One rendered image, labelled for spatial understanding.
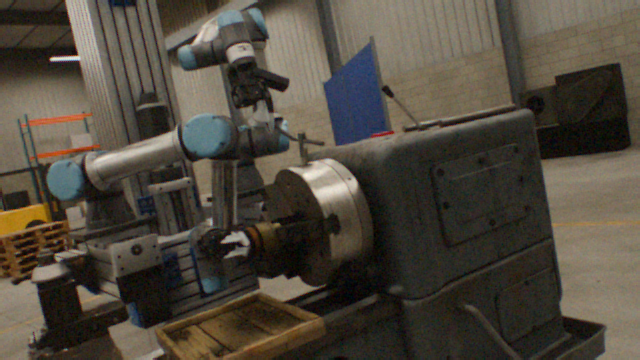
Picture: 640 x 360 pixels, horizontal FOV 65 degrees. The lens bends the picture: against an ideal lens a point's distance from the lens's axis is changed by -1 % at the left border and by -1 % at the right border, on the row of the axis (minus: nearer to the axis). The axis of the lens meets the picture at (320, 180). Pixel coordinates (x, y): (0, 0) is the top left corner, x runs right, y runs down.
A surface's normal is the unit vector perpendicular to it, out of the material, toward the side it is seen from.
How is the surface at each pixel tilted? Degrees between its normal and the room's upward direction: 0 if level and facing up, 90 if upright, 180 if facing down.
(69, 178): 91
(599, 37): 90
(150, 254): 90
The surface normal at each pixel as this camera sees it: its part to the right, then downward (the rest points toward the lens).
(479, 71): -0.68, 0.20
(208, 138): 0.04, 0.07
